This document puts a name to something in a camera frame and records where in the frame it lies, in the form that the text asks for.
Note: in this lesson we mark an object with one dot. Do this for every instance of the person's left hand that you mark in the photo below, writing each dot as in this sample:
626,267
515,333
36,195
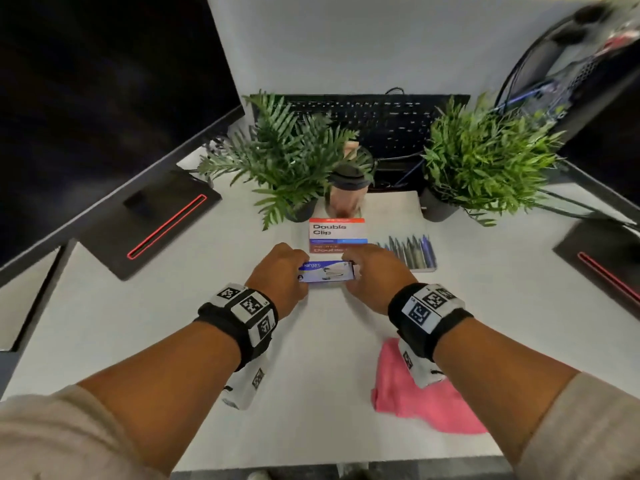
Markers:
280,277

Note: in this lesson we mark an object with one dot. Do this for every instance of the person's right hand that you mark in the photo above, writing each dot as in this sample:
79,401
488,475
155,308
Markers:
380,274

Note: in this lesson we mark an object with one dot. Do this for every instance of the blue white clip box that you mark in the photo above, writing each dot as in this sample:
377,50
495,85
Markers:
325,272

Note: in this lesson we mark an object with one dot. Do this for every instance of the red white clip box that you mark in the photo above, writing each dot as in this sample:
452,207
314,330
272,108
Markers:
337,234

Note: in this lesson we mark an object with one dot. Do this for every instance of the clear pen case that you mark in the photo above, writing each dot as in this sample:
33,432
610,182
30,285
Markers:
400,214

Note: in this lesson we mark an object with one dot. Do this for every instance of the coffee cup with black lid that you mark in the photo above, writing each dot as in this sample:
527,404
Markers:
345,192

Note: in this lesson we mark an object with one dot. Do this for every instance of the fern potted plant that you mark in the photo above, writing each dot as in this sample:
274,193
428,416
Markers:
285,154

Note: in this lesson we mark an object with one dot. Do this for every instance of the pink cloth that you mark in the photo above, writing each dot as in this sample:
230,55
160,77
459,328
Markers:
430,399

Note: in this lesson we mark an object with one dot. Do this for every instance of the bushy small-leaf potted plant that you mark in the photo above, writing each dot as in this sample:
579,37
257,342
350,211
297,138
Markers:
485,159

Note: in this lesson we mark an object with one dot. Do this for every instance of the person's left forearm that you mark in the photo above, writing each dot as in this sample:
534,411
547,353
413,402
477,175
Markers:
160,379

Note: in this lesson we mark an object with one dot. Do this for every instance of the person's right forearm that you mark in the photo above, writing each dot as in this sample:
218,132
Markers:
500,384

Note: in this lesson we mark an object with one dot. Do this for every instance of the black right wrist band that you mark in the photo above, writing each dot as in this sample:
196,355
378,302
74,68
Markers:
415,324

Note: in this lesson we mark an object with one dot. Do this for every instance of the black wrist band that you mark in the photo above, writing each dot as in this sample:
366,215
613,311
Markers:
235,319
415,324

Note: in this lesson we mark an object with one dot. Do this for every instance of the black left wrist band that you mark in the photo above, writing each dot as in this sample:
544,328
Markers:
235,319

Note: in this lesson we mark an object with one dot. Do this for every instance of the black monitor stand base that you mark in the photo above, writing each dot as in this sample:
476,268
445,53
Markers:
165,219
605,259

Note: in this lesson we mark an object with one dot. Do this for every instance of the white table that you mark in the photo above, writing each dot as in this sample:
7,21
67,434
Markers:
150,319

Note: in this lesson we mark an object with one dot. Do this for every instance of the black keyboard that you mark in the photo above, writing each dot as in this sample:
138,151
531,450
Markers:
380,119

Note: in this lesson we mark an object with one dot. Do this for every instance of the white left shoe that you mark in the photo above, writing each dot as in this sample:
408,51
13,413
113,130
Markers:
257,475

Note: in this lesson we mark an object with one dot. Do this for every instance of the grey desk partition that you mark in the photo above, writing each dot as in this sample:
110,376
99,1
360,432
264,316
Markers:
375,44

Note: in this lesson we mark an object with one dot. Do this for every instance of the black monitor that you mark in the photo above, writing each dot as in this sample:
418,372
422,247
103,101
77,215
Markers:
100,119
610,144

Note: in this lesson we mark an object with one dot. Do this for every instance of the beige partition panel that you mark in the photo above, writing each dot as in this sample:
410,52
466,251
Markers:
25,299

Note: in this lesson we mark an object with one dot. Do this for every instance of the beige right sleeve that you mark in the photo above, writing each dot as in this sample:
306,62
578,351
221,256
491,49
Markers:
590,429

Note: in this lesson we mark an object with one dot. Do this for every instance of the beige sleeve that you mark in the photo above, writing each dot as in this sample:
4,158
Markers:
65,439
590,429

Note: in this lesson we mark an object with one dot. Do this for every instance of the beige left sleeve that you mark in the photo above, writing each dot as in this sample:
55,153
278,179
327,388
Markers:
65,439

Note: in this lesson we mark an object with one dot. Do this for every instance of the black desktop computer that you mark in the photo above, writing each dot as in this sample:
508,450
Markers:
580,59

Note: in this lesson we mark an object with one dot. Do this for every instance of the red gold adapter plug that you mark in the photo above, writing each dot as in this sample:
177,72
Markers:
620,39

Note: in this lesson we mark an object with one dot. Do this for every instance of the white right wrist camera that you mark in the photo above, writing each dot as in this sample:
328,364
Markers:
417,367

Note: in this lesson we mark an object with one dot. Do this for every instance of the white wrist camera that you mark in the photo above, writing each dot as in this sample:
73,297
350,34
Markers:
245,387
417,367

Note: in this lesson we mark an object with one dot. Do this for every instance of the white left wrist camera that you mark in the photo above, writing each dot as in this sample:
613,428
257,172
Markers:
245,387

